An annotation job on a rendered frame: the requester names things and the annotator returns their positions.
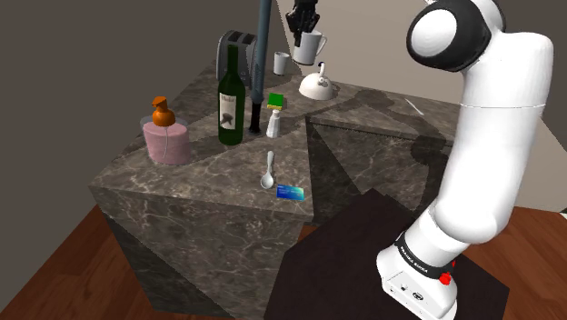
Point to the green wine bottle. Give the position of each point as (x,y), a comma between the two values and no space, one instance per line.
(231,93)

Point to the blue card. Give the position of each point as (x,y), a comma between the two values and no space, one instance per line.
(290,192)

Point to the grey toaster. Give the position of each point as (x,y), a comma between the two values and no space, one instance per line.
(234,42)

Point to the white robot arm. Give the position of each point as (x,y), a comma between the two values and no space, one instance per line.
(491,150)

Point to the white dome kettle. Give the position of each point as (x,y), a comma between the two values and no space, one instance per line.
(316,88)

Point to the dark robot stand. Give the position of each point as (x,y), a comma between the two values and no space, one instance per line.
(336,261)

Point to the thin white stick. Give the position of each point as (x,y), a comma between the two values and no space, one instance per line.
(414,106)

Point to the green yellow sponge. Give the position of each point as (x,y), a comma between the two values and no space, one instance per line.
(275,100)

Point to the white spoon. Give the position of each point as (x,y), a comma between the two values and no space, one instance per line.
(267,180)

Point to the pink soap dispenser orange pump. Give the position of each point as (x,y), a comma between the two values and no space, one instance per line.
(168,142)

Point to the white mug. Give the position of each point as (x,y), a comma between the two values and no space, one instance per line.
(310,48)

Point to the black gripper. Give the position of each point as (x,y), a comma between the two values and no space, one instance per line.
(304,13)

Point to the white salt shaker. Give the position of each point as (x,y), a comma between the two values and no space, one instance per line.
(273,125)

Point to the small white cup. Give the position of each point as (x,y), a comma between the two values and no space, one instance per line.
(281,63)

